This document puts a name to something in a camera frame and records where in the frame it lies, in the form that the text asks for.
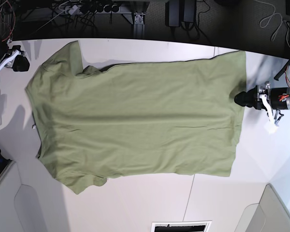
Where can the green t-shirt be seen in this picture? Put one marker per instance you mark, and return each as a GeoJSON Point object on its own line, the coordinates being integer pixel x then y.
{"type": "Point", "coordinates": [136, 118]}

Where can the black power strip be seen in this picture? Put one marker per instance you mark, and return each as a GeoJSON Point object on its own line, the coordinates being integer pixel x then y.
{"type": "Point", "coordinates": [100, 7]}

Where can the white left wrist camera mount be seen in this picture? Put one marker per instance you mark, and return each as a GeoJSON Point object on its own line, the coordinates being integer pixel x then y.
{"type": "Point", "coordinates": [271, 126]}

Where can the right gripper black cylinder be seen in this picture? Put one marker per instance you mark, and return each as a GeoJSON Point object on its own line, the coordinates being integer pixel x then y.
{"type": "Point", "coordinates": [20, 64]}

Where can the grey chair left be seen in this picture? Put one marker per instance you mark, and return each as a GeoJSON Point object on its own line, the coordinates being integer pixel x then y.
{"type": "Point", "coordinates": [20, 210]}

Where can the white framed floor vent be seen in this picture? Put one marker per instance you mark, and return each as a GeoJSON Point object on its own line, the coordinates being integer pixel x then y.
{"type": "Point", "coordinates": [191, 226]}

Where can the grey chair right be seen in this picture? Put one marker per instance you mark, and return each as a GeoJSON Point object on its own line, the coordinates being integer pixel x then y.
{"type": "Point", "coordinates": [268, 215]}

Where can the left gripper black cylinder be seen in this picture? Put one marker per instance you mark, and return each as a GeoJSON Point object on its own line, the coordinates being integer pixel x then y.
{"type": "Point", "coordinates": [278, 98]}

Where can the grey chair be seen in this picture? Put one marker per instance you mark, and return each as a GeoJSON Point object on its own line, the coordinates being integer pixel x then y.
{"type": "Point", "coordinates": [268, 215]}
{"type": "Point", "coordinates": [20, 210]}

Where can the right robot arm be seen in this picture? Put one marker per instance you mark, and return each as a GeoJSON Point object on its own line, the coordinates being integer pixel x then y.
{"type": "Point", "coordinates": [7, 22]}

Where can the grey table leg bracket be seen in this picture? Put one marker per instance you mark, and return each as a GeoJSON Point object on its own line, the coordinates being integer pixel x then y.
{"type": "Point", "coordinates": [139, 26]}

